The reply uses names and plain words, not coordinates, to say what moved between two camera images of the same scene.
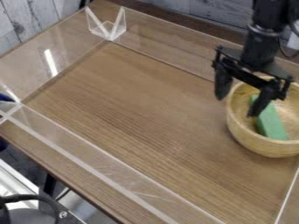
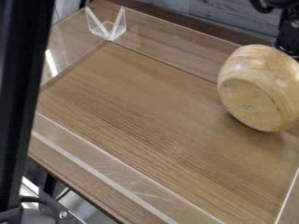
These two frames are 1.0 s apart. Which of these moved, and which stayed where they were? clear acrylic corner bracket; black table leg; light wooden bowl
Moved: light wooden bowl
Stayed: clear acrylic corner bracket; black table leg
